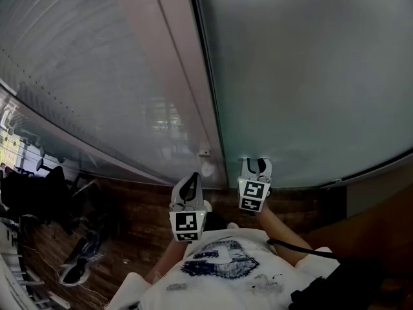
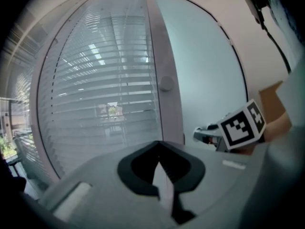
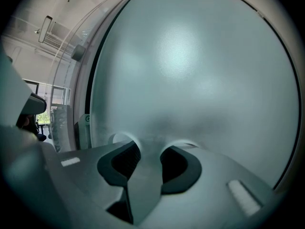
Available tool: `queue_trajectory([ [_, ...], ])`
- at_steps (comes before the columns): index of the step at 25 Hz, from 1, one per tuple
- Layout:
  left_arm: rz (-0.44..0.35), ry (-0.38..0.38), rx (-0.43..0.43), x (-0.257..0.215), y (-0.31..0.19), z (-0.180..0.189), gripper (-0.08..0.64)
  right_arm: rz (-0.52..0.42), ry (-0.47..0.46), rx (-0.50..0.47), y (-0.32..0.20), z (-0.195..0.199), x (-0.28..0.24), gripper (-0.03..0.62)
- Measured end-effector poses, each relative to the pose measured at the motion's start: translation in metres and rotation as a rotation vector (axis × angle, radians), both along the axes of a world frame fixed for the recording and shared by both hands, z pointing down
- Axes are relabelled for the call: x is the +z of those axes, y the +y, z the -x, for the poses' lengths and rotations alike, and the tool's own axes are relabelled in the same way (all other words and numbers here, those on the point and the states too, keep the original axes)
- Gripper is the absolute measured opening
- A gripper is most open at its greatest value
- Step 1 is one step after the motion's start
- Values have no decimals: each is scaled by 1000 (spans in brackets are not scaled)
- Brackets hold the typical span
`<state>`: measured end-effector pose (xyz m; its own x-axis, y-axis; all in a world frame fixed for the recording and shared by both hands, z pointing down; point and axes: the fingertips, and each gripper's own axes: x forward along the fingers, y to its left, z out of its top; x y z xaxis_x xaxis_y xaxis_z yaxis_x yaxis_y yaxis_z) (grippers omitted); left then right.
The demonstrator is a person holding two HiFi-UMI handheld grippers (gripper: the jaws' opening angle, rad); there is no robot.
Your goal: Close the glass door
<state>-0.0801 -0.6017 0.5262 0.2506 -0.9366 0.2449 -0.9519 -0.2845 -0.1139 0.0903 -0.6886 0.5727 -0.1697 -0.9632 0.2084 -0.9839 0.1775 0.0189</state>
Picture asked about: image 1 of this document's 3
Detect frosted glass door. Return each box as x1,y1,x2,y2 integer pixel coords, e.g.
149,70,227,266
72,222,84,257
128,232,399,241
190,0,413,190

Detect pile of flattened cardboard boxes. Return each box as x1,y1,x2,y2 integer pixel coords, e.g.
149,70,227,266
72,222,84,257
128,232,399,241
303,189,413,303

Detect person's left forearm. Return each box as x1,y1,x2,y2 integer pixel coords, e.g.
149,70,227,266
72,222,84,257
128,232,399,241
144,242,191,285

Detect black bag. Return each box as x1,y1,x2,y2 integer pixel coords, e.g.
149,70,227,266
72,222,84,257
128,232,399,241
288,256,388,310

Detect black part in plastic bag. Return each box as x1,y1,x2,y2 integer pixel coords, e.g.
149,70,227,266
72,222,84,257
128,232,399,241
57,237,94,287

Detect person's right forearm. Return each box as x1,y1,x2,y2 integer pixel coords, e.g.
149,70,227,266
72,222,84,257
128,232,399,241
257,207,314,267

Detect glass partition with blinds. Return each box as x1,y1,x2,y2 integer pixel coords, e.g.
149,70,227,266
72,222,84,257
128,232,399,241
0,82,168,187

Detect black cable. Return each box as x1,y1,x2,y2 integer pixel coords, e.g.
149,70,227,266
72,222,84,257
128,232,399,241
266,237,336,260

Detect person's black trousers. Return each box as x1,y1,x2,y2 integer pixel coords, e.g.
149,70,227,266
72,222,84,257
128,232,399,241
202,211,229,234

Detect thin white wire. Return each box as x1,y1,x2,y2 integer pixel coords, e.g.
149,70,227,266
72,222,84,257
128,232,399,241
19,243,108,303

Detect black office chair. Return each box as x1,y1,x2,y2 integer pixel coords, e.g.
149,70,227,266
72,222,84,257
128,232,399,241
0,158,85,236

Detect person's white printed T-shirt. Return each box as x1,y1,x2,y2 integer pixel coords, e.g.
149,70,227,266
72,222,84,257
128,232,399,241
105,227,341,310

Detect white metal frame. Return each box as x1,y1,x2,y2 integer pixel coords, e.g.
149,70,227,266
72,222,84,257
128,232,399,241
0,218,70,310

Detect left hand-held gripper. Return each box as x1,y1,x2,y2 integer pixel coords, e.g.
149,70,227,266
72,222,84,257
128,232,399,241
168,172,208,245

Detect white-framed frosted glass panel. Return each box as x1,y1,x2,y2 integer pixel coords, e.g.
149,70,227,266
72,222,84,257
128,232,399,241
0,0,228,189

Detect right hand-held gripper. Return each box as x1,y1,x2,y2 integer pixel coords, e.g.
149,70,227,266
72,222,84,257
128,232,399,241
237,156,274,213

